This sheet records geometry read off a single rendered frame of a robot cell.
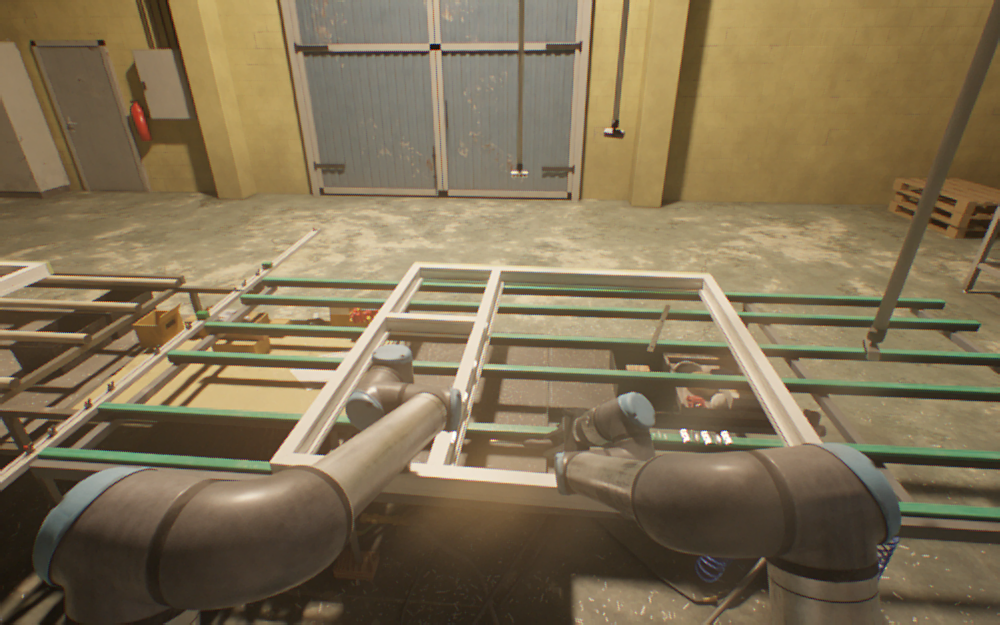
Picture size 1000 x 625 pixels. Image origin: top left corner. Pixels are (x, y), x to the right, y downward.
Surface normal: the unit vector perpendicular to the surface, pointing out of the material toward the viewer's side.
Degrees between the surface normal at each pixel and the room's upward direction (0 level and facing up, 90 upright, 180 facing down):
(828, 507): 54
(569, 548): 0
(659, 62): 90
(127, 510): 22
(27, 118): 90
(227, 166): 90
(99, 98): 90
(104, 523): 32
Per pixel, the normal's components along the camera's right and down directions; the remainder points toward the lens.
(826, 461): 0.00, -0.85
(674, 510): -0.75, -0.15
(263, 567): 0.58, 0.18
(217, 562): 0.37, -0.07
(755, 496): -0.23, -0.43
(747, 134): -0.09, 0.45
